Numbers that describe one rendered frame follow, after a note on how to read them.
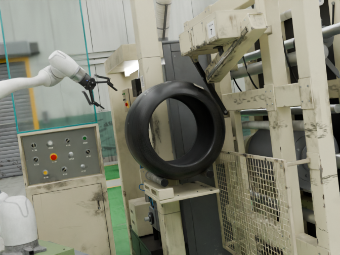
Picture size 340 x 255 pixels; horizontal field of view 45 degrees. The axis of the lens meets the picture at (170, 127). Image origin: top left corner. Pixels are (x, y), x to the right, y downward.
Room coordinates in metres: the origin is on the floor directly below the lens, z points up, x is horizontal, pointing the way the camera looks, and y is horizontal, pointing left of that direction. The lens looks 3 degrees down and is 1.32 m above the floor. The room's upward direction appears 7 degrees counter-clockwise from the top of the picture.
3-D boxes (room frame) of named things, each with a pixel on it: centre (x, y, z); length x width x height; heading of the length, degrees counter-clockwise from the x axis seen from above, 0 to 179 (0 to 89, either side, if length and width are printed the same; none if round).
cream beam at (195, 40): (2.44, -0.33, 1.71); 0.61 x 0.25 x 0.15; 17
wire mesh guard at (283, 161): (2.35, -0.40, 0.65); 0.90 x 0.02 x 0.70; 17
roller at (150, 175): (2.43, 0.12, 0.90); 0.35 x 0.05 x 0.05; 17
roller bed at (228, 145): (2.80, -0.31, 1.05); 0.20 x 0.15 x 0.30; 17
